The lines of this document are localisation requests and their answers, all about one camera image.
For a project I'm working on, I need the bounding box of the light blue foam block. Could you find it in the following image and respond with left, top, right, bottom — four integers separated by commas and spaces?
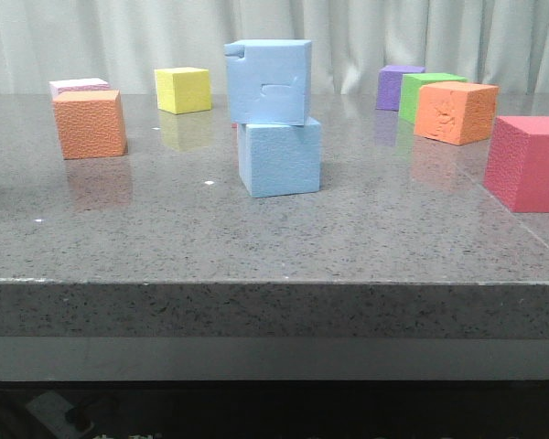
237, 118, 321, 198

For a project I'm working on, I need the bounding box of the dented blue foam block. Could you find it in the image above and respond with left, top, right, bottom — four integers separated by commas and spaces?
224, 39, 312, 125

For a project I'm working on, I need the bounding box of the yellow foam block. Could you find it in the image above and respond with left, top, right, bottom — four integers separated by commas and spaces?
155, 67, 212, 114

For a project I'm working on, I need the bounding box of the purple foam block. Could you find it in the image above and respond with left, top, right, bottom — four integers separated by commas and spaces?
376, 65, 425, 111

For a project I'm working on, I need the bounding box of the green foam block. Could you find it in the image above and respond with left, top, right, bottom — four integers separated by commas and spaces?
399, 72, 468, 123

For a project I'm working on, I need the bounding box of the orange foam block left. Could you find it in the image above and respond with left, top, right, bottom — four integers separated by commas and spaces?
52, 90, 127, 160

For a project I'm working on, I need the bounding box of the dented orange foam block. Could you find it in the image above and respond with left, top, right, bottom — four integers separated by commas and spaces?
414, 81, 500, 145

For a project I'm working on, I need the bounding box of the pink lilac foam block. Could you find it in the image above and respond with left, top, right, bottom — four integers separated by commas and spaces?
48, 78, 111, 98

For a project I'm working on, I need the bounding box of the large red foam block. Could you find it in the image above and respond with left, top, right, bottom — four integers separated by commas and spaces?
483, 116, 549, 213

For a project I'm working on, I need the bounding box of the grey power adapter under table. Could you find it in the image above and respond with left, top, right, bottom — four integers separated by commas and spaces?
25, 391, 94, 438

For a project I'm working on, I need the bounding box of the grey curtain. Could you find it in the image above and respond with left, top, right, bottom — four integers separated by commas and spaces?
0, 1, 549, 94

